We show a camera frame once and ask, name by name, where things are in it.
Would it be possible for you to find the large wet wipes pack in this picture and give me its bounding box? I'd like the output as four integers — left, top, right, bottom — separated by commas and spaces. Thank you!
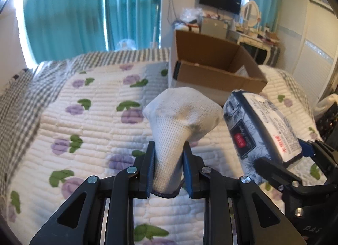
223, 90, 302, 185

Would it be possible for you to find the white face mask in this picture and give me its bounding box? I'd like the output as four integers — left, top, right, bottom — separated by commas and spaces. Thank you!
234, 65, 250, 77

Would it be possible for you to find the white knit glove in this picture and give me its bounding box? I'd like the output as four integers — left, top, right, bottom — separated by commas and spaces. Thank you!
143, 87, 223, 198

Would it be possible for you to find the floral quilted bed cover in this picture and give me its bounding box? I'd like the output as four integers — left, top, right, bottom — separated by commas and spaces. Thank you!
6, 62, 322, 244

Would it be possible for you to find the white louvered wardrobe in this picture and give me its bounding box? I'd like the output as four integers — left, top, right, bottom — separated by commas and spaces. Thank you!
276, 0, 337, 107

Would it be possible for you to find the brown cardboard box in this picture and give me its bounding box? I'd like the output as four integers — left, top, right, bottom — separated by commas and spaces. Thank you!
168, 30, 267, 106

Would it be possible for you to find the white dressing table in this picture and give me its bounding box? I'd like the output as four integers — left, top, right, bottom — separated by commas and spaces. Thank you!
226, 31, 280, 67

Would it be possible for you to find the white oval vanity mirror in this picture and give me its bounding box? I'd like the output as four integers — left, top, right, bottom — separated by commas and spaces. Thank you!
240, 0, 261, 28

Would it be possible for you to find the small silver fridge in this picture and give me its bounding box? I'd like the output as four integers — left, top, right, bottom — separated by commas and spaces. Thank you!
200, 17, 228, 39

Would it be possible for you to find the clear plastic bag on floor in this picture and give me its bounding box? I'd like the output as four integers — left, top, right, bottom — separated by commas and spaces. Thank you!
115, 39, 136, 51

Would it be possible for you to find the crumpled clear plastic bag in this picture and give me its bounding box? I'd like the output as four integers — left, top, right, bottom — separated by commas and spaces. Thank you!
180, 8, 203, 23

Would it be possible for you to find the teal curtain left panel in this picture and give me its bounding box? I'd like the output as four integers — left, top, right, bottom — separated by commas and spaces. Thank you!
23, 0, 106, 63

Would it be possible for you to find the teal curtain panel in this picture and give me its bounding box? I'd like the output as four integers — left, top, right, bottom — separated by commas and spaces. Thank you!
23, 0, 106, 63
105, 0, 161, 50

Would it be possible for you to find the teal curtain middle panel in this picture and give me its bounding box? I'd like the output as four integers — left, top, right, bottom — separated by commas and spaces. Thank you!
105, 0, 161, 50

